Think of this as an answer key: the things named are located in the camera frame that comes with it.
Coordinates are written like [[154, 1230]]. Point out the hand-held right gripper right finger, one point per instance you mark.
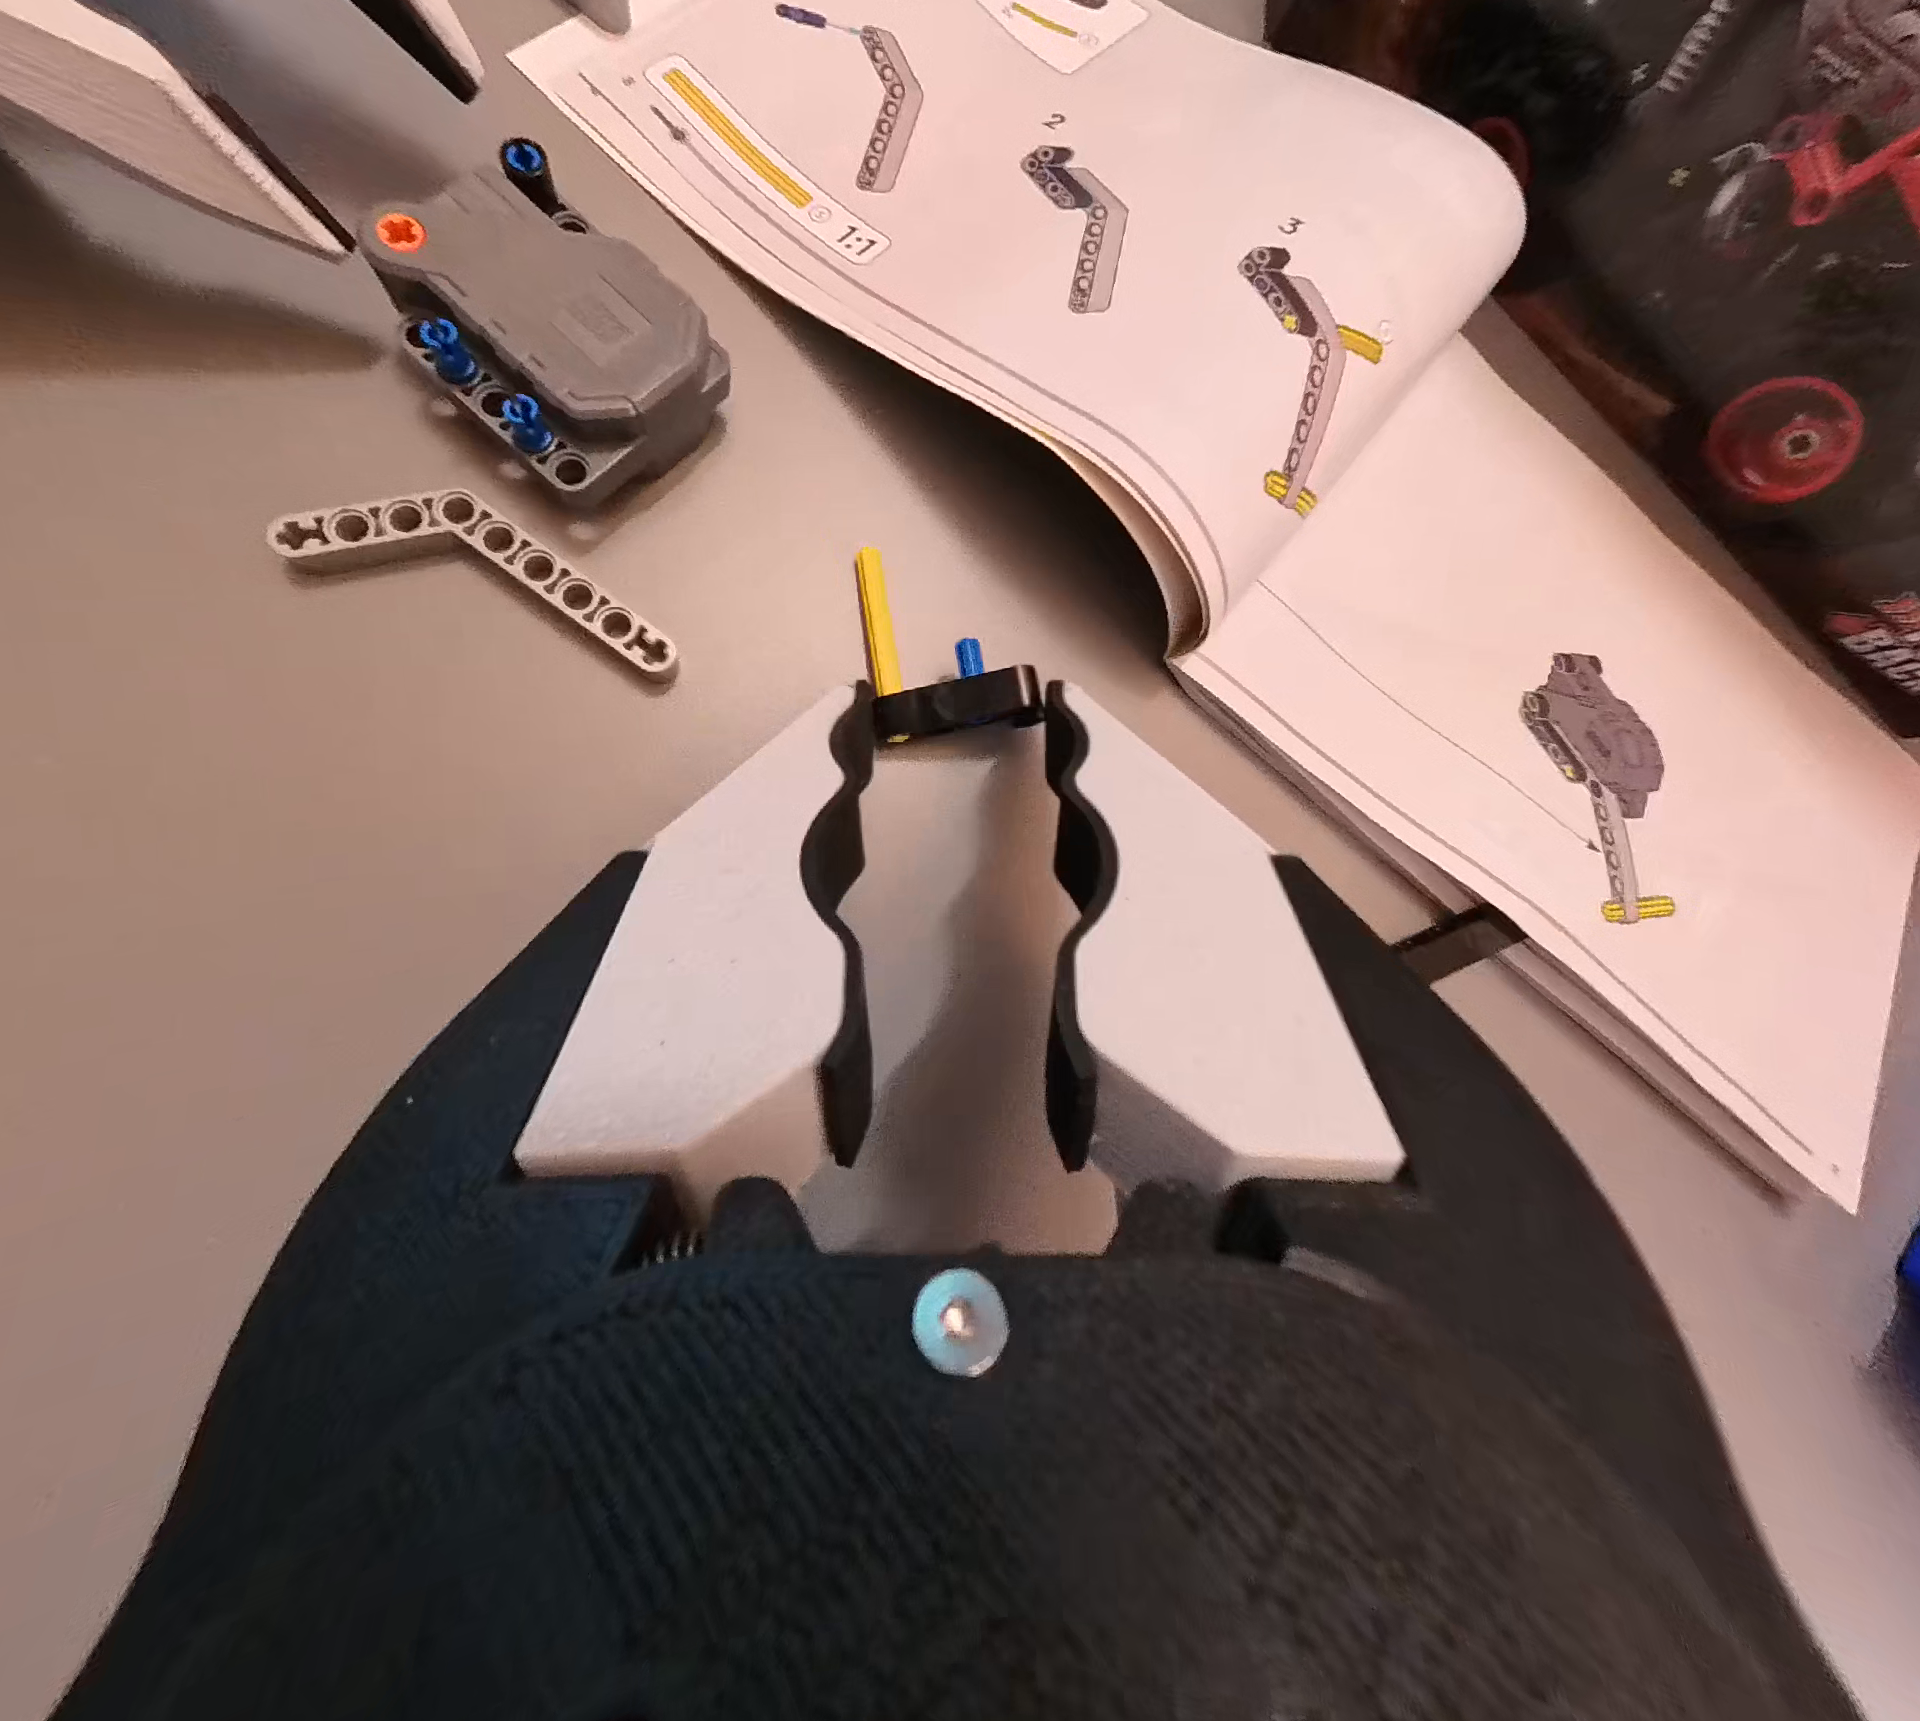
[[1214, 1000]]

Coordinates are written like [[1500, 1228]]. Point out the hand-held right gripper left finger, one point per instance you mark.
[[691, 987]]

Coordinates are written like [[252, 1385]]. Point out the black beam with yellow axle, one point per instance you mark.
[[960, 705]]

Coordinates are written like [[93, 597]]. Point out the grey desk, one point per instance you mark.
[[225, 850]]

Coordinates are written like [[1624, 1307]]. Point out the dark grey toy motor block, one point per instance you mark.
[[584, 310]]

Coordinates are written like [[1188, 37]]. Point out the blue plastic object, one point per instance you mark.
[[1909, 1279]]

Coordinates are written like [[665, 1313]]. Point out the open instruction booklet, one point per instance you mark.
[[1201, 176]]

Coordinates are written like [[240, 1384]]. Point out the dark toy set box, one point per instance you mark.
[[1651, 176]]

